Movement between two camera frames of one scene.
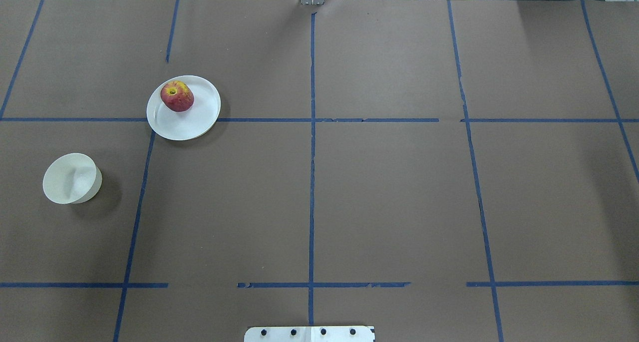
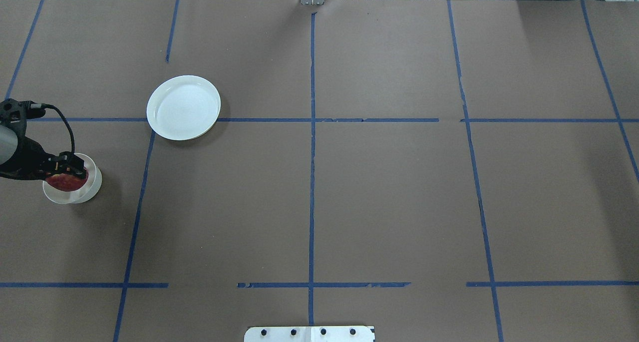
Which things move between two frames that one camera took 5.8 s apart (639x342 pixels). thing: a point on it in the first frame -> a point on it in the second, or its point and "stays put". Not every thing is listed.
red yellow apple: x=177 y=96 -> x=67 y=182
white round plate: x=183 y=125 stays put
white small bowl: x=72 y=178 stays put
